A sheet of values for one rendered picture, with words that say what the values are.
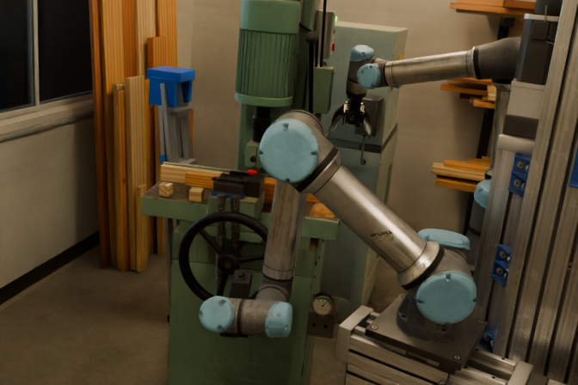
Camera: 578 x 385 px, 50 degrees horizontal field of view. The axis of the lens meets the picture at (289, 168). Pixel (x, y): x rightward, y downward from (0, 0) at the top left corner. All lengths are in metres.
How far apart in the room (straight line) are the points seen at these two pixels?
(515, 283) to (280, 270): 0.55
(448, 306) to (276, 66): 0.90
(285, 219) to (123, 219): 2.11
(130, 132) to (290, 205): 2.02
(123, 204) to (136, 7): 1.07
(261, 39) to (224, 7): 2.66
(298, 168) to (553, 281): 0.67
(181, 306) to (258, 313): 0.70
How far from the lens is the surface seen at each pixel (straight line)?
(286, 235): 1.41
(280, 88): 1.87
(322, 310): 1.88
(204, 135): 4.65
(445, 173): 3.80
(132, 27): 3.60
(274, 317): 1.36
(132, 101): 3.31
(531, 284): 1.56
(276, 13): 1.83
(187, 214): 1.91
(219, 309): 1.36
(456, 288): 1.27
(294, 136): 1.18
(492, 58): 1.82
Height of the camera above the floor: 1.53
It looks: 16 degrees down
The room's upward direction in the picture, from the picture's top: 5 degrees clockwise
